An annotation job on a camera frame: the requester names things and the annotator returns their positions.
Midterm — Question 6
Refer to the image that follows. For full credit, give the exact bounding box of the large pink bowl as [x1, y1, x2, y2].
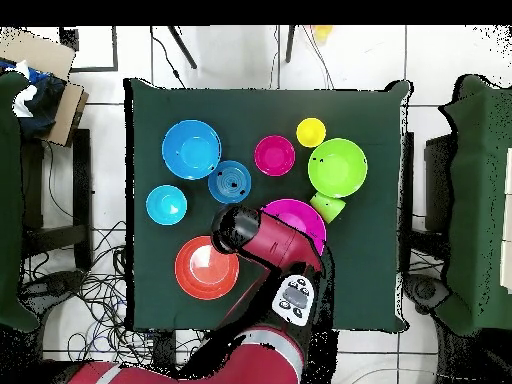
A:
[260, 198, 328, 257]

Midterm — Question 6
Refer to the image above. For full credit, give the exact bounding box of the ribbed blue bowl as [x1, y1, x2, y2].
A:
[207, 159, 253, 206]

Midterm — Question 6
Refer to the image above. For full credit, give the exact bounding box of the green cup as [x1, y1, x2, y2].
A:
[308, 191, 347, 224]

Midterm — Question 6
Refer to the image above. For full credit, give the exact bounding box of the large blue bowl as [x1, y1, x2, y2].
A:
[161, 119, 223, 181]

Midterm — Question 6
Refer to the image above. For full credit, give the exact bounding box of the green bowl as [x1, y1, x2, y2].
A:
[307, 137, 369, 199]

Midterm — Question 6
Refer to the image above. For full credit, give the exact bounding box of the small red bowl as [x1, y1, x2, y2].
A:
[253, 134, 296, 178]

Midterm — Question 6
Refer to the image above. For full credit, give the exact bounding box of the orange-red bowl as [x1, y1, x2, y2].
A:
[174, 234, 241, 301]

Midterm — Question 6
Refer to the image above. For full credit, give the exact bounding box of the small turquoise bowl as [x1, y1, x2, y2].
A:
[145, 184, 189, 226]

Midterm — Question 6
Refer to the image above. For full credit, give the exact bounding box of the yellow cup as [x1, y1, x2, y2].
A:
[295, 116, 327, 149]

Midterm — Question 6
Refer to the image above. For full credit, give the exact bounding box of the dark green table cloth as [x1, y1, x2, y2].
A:
[123, 76, 416, 334]

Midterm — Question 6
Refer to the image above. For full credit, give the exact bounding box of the black power brick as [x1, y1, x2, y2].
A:
[152, 329, 177, 367]

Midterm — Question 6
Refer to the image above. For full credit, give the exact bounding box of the black tripod leg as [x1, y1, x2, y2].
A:
[167, 25, 198, 70]
[284, 25, 297, 64]

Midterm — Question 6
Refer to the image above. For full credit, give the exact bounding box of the black stool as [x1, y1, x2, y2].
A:
[21, 127, 95, 269]

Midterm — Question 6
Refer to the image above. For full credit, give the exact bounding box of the yellow object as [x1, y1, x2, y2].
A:
[311, 25, 335, 43]

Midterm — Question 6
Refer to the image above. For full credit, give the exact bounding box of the cardboard box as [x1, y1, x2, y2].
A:
[0, 26, 90, 148]

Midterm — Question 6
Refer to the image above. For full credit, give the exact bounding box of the green cloth side table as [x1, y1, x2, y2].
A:
[0, 71, 41, 333]
[435, 73, 512, 337]

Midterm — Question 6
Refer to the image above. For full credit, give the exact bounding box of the bundle of clothes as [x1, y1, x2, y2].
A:
[0, 59, 69, 139]

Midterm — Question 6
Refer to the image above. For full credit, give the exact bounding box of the tangle of black cables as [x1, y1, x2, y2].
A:
[19, 219, 205, 367]

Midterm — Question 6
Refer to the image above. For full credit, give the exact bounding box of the black pedestal foot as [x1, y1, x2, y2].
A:
[23, 269, 87, 299]
[403, 273, 453, 315]

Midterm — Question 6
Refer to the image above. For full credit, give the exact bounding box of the black floor cable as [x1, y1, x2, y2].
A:
[149, 25, 187, 89]

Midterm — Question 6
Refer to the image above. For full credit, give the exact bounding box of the black square frame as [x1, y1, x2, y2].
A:
[59, 25, 119, 73]

